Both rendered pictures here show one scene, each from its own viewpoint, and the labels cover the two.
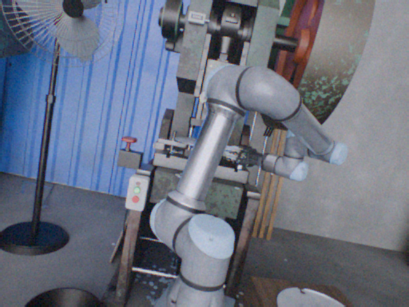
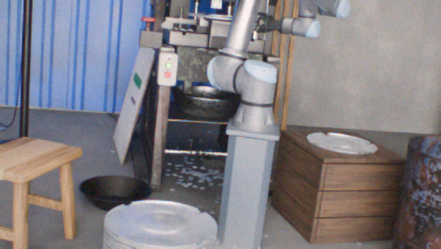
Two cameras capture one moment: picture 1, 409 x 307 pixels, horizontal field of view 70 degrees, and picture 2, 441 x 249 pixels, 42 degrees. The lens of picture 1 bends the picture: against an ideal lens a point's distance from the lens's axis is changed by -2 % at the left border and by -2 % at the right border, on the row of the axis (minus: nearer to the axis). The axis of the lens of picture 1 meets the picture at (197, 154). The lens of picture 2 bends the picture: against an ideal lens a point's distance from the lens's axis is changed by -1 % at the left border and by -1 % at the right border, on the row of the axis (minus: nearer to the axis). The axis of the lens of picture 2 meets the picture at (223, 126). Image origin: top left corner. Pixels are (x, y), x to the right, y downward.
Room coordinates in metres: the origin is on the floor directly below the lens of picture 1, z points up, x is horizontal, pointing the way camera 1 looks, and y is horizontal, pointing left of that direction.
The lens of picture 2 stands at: (-1.26, 0.44, 0.93)
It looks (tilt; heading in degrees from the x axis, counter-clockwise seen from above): 14 degrees down; 348
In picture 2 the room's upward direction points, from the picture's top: 7 degrees clockwise
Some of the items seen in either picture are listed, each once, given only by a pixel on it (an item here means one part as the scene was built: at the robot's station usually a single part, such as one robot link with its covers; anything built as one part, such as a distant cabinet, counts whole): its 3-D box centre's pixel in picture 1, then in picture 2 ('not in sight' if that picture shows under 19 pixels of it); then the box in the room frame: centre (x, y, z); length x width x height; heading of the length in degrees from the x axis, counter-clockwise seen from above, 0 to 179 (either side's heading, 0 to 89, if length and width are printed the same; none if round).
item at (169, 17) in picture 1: (177, 25); not in sight; (1.52, 0.22, 1.31); 0.22 x 0.12 x 0.22; 1
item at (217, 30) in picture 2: not in sight; (220, 33); (1.33, -0.03, 0.72); 0.25 x 0.14 x 0.14; 1
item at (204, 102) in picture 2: not in sight; (205, 102); (1.51, -0.03, 0.36); 0.34 x 0.34 x 0.10
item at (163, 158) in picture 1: (200, 162); (212, 39); (1.51, -0.03, 0.68); 0.45 x 0.30 x 0.06; 91
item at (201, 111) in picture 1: (216, 90); not in sight; (1.47, -0.03, 1.04); 0.17 x 0.15 x 0.30; 1
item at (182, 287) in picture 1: (199, 289); (255, 113); (0.70, -0.07, 0.50); 0.15 x 0.15 x 0.10
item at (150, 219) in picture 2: not in sight; (161, 222); (0.13, 0.28, 0.32); 0.29 x 0.29 x 0.01
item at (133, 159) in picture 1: (128, 170); (150, 50); (1.27, 0.28, 0.62); 0.10 x 0.06 x 0.20; 91
